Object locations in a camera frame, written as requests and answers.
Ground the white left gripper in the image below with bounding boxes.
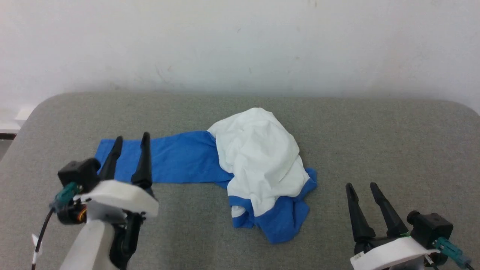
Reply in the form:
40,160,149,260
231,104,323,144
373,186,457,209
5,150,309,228
56,132,159,270

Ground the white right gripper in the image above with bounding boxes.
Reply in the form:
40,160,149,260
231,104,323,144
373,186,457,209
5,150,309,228
345,182,440,270

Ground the blue and white garment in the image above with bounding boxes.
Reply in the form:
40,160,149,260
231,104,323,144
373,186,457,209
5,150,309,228
94,108,318,245

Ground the grey fabric sofa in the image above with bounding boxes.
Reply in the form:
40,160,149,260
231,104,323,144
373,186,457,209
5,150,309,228
0,92,480,270

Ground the white and dark baseboard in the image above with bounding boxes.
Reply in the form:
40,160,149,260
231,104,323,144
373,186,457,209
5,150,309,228
0,106,36,140

